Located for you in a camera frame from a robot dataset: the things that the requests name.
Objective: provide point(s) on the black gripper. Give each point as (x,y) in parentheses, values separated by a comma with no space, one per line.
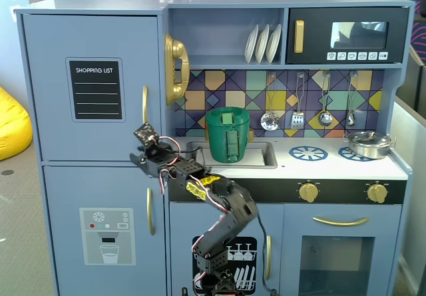
(147,161)

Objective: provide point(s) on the blue dishwasher print cabinet door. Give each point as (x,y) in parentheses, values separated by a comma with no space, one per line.
(179,219)

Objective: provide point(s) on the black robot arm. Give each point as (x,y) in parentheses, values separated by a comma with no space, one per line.
(239,206)

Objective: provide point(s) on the blue water dispenser fridge door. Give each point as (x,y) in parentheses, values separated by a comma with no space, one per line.
(66,189)

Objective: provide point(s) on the blue shopping list fridge door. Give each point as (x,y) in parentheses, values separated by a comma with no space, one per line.
(50,126)

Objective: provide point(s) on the blue oven door with window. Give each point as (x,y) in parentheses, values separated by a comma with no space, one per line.
(293,259)

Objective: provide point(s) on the black microwave door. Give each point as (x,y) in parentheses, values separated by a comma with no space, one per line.
(359,15)

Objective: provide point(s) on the green plastic pot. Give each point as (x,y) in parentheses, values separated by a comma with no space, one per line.
(216,143)

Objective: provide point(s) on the gold toy faucet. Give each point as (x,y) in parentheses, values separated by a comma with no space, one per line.
(251,135)

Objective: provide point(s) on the gold toy telephone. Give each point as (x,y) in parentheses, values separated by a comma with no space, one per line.
(178,48)

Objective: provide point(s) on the grey toy sink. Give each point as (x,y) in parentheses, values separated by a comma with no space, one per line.
(269,156)

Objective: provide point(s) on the steel skimmer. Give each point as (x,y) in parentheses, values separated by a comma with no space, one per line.
(269,121)

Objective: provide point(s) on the yellow beanbag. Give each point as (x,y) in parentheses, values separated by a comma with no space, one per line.
(13,126)

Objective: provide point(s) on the steel slotted spatula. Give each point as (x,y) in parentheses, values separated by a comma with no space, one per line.
(297,120)

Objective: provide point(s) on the white toy plate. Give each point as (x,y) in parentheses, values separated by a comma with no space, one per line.
(250,45)
(274,45)
(263,45)

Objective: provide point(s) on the blue toy play kitchen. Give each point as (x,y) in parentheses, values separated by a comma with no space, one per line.
(219,23)

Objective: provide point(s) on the gold stove knob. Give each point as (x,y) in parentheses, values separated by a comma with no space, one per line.
(308,193)
(377,193)

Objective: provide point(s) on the steel ladle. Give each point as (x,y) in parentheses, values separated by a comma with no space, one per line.
(325,119)

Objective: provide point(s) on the steel spoon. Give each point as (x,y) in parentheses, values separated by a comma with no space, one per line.
(350,119)

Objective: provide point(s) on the steel pan with lid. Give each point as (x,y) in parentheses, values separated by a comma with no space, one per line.
(366,149)

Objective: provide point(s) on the grey partition panel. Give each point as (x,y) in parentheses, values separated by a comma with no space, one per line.
(412,143)

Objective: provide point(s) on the black wrist camera board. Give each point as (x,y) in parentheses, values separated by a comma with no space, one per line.
(145,133)

